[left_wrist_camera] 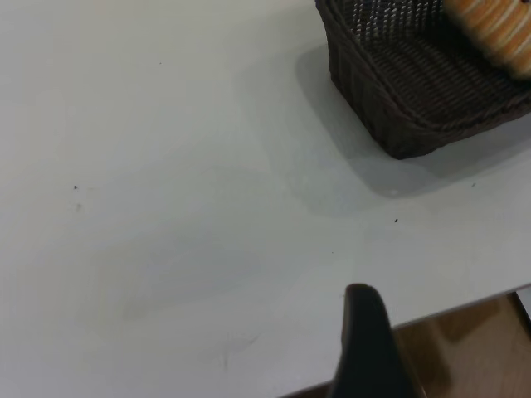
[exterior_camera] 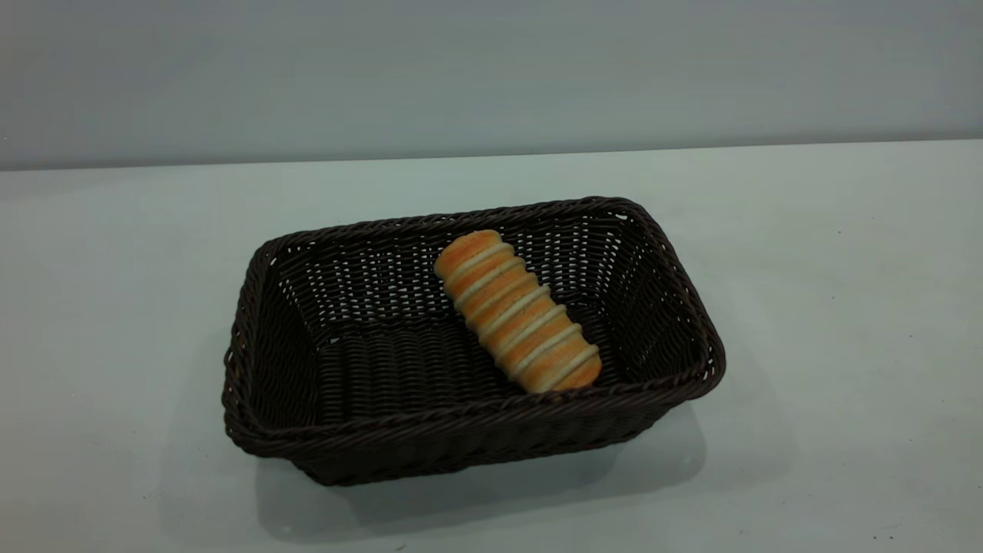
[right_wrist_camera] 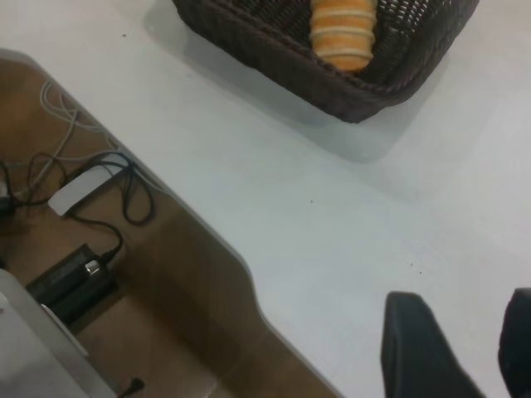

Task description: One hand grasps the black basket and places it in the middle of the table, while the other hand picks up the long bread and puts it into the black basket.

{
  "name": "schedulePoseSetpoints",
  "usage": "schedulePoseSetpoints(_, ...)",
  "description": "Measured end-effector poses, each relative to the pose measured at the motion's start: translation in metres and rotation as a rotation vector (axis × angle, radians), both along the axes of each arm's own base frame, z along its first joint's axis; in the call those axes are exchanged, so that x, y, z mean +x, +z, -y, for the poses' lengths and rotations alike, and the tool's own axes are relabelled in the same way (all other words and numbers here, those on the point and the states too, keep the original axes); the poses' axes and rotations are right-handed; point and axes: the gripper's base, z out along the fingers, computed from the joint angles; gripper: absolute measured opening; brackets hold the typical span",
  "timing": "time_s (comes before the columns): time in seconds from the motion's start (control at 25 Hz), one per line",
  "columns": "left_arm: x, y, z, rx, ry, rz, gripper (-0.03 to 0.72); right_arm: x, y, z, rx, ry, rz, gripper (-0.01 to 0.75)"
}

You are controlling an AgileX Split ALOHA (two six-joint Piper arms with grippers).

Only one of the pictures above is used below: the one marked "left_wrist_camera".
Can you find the striped orange bread roll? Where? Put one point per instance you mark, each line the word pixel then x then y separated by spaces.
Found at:
pixel 493 29

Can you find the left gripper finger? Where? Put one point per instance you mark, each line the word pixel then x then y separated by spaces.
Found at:
pixel 369 348

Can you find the black wicker basket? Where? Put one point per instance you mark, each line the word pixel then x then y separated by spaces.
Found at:
pixel 415 91

